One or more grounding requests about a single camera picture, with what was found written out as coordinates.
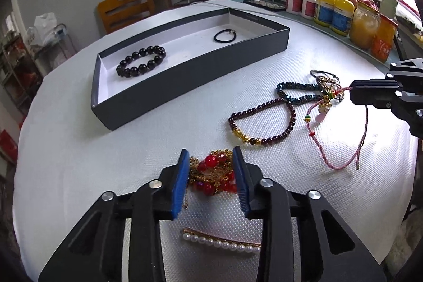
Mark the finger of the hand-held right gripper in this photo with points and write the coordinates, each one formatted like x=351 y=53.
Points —
x=373 y=84
x=373 y=97

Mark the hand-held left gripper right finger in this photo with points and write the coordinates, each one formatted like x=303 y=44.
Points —
x=241 y=184

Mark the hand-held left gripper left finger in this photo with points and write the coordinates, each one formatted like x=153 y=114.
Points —
x=180 y=184

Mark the pearl hair clip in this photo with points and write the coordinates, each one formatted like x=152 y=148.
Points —
x=214 y=242

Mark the grey cardboard box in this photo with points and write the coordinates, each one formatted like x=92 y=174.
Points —
x=198 y=77

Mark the orange snack packet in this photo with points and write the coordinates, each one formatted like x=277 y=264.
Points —
x=383 y=40

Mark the glass honey jar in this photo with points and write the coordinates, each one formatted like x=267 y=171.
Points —
x=363 y=27

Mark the yellow bottle blue label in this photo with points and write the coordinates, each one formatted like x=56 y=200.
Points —
x=324 y=11
x=342 y=19

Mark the white bottle red label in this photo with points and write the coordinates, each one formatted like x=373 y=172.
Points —
x=309 y=6
x=293 y=3

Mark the phone with patterned case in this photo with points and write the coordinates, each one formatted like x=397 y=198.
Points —
x=272 y=3

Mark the red box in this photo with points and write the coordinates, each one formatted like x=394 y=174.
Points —
x=8 y=146

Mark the metal trolley rack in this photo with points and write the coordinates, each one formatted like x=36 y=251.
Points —
x=56 y=44

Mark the metal shelf rack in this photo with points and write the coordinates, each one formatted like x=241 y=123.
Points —
x=16 y=70

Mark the white plastic bag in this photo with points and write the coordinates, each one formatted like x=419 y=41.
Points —
x=44 y=29

